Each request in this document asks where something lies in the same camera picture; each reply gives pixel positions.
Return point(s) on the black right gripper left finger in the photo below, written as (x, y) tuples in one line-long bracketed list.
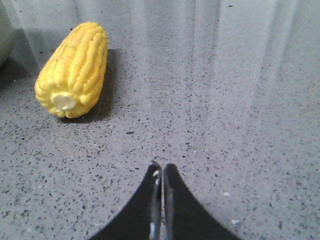
[(140, 218)]

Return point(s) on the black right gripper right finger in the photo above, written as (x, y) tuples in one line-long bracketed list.
[(185, 217)]

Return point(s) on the yellow corn cob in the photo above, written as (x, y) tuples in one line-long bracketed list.
[(71, 81)]

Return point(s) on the pale green electric cooking pot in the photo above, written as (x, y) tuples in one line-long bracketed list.
[(6, 34)]

